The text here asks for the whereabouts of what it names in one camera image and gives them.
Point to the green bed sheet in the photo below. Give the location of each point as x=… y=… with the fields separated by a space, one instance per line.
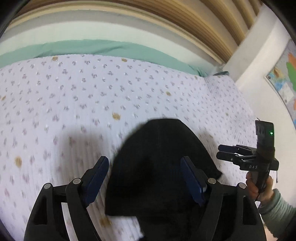
x=101 y=47

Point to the white floral bedspread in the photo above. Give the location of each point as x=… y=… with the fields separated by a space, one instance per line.
x=60 y=114

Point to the right hand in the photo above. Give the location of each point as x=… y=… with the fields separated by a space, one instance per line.
x=263 y=197

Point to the wooden slatted headboard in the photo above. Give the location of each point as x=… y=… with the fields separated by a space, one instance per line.
x=217 y=27

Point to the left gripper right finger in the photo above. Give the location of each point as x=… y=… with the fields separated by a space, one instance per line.
x=207 y=193

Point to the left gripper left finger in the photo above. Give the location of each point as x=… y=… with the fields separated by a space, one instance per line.
x=82 y=192

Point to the black hooded jacket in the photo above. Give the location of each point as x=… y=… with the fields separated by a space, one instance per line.
x=146 y=180

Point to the world map poster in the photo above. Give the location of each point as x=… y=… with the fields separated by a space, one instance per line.
x=283 y=78

